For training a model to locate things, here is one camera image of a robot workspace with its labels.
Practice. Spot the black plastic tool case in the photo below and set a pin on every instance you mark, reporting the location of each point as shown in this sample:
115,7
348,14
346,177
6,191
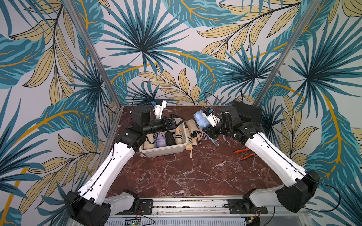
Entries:
248,113

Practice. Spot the right aluminium corner post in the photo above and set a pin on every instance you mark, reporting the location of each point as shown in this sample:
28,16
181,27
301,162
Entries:
295,35

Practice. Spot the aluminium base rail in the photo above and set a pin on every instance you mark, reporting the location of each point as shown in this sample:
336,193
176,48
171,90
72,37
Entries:
207,211

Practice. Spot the aluminium corner post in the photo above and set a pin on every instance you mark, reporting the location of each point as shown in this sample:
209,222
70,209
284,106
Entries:
75,16
295,35

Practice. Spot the black umbrella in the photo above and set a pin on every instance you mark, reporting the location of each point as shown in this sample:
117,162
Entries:
170,139

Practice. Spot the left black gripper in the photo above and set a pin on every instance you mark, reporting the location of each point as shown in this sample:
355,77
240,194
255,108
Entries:
167,127

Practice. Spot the beige plastic storage box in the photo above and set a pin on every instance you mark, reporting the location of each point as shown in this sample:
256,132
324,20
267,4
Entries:
168,149

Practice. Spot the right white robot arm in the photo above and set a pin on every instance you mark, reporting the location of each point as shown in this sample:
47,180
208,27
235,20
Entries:
298,184

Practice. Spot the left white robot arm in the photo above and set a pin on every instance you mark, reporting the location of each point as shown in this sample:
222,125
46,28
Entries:
89,206

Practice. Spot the tan umbrella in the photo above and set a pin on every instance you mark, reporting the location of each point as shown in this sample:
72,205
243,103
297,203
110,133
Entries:
149,143

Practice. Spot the beige umbrella by box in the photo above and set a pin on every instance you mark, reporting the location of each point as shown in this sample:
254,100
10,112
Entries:
193,129

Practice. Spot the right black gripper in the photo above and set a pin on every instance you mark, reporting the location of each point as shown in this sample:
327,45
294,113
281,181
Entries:
214,132

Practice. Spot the left aluminium corner post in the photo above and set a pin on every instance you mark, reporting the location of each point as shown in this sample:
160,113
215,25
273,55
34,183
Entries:
75,16

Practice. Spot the green circuit board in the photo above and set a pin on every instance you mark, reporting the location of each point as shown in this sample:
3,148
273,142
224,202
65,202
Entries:
132,222

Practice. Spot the lavender umbrella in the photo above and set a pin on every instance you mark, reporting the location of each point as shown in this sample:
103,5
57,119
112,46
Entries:
160,140

